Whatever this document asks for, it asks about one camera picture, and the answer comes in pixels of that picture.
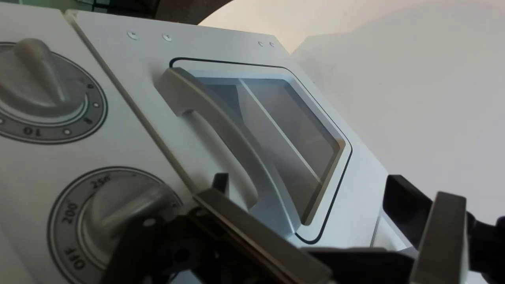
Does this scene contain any grey oven knob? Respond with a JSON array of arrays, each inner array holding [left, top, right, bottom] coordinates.
[[45, 166, 186, 284], [0, 36, 108, 145]]

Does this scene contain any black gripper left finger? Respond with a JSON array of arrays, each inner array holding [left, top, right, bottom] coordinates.
[[100, 172, 335, 284]]

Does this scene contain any white toy kitchen body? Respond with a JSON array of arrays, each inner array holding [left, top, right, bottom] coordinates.
[[0, 2, 201, 284]]

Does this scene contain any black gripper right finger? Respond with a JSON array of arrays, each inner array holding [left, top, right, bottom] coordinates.
[[381, 174, 505, 284]]

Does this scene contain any white oven door with window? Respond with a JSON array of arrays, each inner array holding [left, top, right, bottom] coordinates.
[[64, 8, 416, 254]]

